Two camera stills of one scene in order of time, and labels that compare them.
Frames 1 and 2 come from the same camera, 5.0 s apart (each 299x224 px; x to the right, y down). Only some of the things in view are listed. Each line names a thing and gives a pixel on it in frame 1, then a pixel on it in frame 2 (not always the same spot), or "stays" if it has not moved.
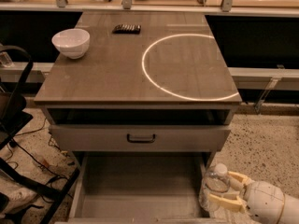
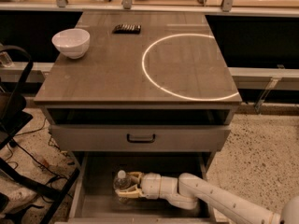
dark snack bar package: [127, 29] stays
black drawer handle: [141, 141] stays
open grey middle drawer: [139, 188] stays
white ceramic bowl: [73, 42] stays
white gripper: [263, 200] to [150, 185]
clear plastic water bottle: [216, 182] to [122, 183]
